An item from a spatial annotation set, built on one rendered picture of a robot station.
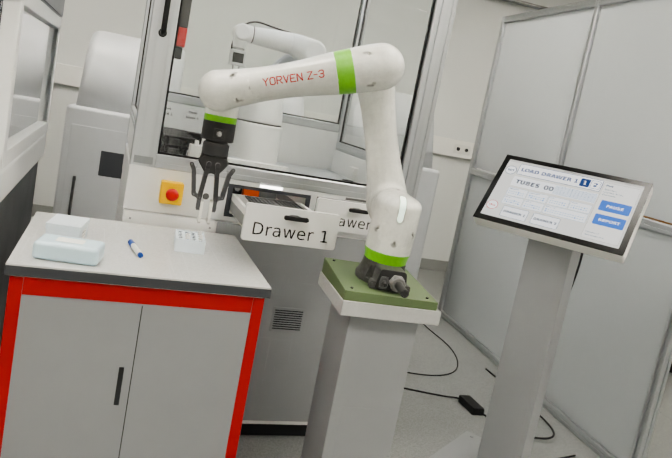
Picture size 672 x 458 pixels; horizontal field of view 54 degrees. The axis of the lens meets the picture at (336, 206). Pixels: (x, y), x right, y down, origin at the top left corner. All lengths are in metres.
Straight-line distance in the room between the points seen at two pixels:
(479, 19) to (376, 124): 4.18
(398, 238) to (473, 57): 4.30
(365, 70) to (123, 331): 0.88
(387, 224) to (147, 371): 0.72
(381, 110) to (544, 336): 1.05
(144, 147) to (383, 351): 0.99
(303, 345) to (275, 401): 0.23
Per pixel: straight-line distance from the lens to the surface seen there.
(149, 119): 2.18
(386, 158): 1.91
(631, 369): 3.09
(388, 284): 1.77
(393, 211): 1.76
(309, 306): 2.41
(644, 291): 3.05
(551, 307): 2.44
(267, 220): 1.92
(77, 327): 1.70
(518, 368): 2.52
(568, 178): 2.46
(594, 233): 2.30
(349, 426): 1.90
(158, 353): 1.73
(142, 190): 2.21
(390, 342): 1.83
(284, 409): 2.55
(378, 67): 1.70
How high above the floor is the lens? 1.23
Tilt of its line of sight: 8 degrees down
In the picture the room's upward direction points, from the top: 11 degrees clockwise
